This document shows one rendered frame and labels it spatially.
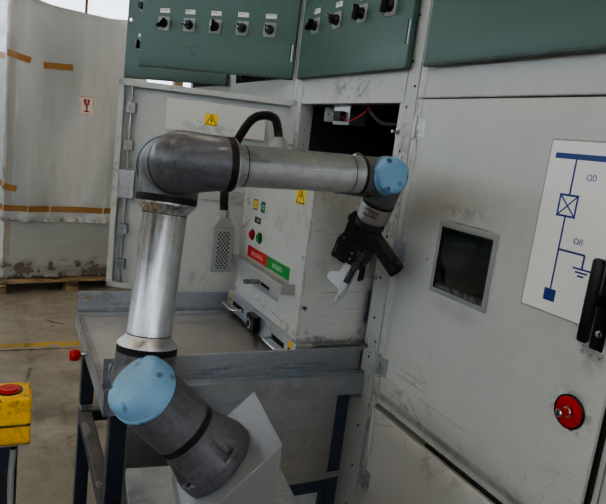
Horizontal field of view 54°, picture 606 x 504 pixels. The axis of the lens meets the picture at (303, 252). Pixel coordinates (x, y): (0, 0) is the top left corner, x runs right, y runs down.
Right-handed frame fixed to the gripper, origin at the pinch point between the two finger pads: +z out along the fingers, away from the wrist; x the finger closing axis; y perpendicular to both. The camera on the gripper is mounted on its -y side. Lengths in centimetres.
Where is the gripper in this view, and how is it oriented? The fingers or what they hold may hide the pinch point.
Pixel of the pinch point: (349, 293)
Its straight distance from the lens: 149.4
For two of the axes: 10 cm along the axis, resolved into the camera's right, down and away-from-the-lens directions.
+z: -3.1, 8.3, 4.6
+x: -4.5, 2.9, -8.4
